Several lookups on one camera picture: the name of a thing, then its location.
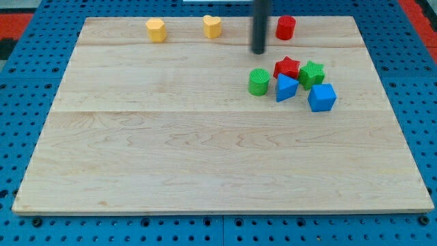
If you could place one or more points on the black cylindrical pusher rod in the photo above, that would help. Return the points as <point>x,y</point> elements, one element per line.
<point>261,10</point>

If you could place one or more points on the red star block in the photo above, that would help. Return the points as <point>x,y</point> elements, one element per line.
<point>289,67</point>

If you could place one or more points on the green star block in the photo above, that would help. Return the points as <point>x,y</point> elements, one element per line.
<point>311,74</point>

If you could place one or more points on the red cylinder block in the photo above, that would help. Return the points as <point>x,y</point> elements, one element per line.
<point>285,27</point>

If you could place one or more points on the yellow heart block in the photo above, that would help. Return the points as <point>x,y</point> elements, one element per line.
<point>212,27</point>

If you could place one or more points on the green cylinder block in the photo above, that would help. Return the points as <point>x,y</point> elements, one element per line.
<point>258,81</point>

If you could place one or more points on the blue triangle block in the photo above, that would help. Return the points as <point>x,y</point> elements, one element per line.
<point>286,87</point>

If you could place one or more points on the yellow hexagon block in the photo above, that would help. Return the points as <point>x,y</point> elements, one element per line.
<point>156,29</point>

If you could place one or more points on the blue cube block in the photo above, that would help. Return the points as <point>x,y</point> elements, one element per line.
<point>322,97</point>

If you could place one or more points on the light wooden board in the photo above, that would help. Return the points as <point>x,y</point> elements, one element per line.
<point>143,128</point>

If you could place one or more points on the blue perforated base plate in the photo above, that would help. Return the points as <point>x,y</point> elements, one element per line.
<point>32,74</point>

